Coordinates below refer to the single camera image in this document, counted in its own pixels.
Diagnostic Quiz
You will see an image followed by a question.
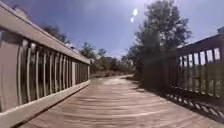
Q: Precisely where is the row of distant trees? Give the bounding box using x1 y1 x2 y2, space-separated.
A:
42 25 136 78

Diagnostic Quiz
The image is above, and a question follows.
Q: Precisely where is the wooden plank boardwalk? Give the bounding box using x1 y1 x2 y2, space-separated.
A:
18 75 224 128

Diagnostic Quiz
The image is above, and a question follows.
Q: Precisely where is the tall green tree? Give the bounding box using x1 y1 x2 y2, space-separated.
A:
123 0 194 81

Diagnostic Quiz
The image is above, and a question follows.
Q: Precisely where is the pale wooden railing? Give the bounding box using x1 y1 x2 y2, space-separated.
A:
0 2 92 128

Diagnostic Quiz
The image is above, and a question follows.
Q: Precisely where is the dark wooden railing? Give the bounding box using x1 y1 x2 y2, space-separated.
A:
143 33 224 105

